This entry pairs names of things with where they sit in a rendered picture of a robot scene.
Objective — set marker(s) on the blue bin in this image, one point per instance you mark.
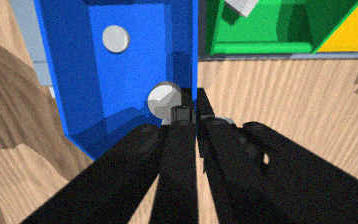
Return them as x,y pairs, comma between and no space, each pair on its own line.
103,95

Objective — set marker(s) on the green bin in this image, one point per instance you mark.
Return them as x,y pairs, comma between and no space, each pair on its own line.
283,26

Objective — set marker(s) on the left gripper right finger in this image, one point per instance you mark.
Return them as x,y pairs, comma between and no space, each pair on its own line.
311,189

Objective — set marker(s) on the grey metal block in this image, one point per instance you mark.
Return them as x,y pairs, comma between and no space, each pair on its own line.
241,7

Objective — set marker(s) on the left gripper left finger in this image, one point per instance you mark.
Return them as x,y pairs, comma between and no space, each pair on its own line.
110,189

